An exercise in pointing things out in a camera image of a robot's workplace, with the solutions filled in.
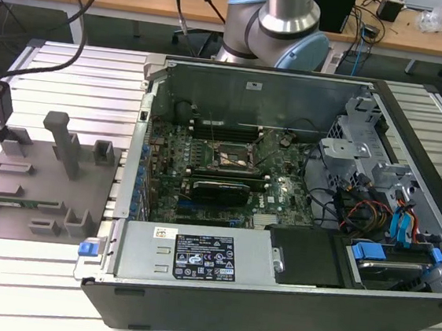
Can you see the CPU socket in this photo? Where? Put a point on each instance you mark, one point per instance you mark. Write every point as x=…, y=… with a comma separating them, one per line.
x=231, y=158

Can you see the grey parts rack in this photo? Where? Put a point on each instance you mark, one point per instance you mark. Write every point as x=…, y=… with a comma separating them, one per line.
x=44, y=194

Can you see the green RAM stick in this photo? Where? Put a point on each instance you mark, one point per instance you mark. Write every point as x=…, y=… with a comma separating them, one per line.
x=29, y=204

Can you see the blue case latch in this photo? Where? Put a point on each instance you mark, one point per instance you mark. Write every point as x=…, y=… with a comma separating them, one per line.
x=87, y=248

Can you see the black cylinder capacitor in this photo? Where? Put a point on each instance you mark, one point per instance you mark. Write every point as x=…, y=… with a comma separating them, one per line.
x=183, y=112

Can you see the silver power supply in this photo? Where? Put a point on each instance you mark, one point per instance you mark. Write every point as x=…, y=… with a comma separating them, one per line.
x=140, y=252

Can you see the white barcode sticker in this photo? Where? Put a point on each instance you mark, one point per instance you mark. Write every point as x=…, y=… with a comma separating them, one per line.
x=162, y=233

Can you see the black office chair base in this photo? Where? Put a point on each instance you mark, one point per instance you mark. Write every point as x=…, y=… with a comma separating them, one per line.
x=191, y=32

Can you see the thin metal locking lever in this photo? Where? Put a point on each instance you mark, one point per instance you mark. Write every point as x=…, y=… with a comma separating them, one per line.
x=212, y=131
x=263, y=162

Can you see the black expansion slot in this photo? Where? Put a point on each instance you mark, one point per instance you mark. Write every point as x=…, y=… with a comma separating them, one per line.
x=208, y=212

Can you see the black RAM slot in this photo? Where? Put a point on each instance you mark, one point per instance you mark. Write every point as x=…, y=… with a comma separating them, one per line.
x=244, y=174
x=258, y=184
x=233, y=126

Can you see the black graphics card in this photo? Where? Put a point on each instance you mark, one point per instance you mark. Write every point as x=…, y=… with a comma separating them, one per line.
x=220, y=192

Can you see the black power supply label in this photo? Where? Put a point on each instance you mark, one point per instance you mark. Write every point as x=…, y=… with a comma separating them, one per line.
x=205, y=256

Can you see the round coin battery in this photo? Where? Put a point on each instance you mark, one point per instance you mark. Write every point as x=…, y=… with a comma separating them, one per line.
x=286, y=141

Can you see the silver chipset heatsink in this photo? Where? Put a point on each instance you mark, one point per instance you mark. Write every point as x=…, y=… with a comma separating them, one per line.
x=266, y=221

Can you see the black open PC case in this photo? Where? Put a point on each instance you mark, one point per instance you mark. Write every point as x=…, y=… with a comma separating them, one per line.
x=229, y=312

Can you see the green motherboard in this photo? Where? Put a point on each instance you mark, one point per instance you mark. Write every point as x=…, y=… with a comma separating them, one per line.
x=290, y=216

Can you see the white power strip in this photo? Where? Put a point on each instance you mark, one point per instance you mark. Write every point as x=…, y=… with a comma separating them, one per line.
x=334, y=64

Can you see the black plastic shroud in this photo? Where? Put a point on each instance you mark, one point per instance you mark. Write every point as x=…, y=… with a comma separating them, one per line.
x=306, y=257

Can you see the silver metal drive cage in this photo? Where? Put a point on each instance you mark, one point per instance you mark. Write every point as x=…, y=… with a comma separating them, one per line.
x=345, y=151

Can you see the black power adapter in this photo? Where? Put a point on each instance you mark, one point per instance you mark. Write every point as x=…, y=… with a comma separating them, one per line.
x=371, y=33

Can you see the blue disk carrier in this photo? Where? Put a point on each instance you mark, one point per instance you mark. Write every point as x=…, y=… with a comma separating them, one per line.
x=368, y=251

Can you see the small black box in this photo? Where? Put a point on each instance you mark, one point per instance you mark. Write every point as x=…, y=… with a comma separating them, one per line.
x=389, y=10

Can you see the black hard disk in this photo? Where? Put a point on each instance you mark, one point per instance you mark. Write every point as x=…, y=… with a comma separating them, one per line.
x=388, y=268

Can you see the grey laptop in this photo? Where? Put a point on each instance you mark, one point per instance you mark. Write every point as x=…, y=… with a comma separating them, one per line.
x=424, y=1

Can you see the clear plastic bag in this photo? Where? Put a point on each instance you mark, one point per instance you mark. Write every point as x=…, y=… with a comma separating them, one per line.
x=434, y=20

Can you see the white case wall sticker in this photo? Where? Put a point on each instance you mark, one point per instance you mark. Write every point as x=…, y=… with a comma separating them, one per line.
x=254, y=85

